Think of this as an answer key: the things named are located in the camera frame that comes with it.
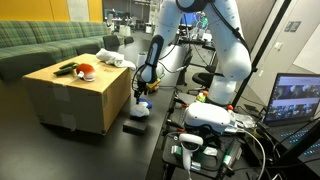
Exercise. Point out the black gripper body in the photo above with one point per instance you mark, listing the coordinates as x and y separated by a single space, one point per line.
141 89

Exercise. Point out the brown plush moose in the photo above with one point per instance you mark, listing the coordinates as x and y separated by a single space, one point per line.
153 87

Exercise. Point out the blue sponge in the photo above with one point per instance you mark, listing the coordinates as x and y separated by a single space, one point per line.
147 102

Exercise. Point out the white plastic bag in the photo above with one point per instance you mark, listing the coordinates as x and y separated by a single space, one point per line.
140 109

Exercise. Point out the white towel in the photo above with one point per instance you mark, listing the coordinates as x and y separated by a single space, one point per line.
114 58

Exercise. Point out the grey black eraser block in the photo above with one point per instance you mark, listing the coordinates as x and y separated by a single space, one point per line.
134 127

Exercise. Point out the red white toy vegetable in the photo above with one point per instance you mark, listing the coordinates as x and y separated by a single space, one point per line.
86 72

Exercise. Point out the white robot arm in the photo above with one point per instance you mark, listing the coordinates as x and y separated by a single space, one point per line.
233 54

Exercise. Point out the brown cardboard box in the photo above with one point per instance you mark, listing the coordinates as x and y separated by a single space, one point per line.
70 102

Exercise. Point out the green toy cucumber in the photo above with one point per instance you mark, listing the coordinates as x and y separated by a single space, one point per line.
67 68

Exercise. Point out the white vr headset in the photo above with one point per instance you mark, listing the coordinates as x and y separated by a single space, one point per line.
198 114

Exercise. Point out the white vr controller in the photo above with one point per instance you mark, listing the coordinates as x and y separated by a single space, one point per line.
190 143

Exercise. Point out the green plaid sofa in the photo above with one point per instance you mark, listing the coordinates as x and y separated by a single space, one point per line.
23 44

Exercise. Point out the open laptop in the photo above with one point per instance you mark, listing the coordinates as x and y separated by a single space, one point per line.
290 116

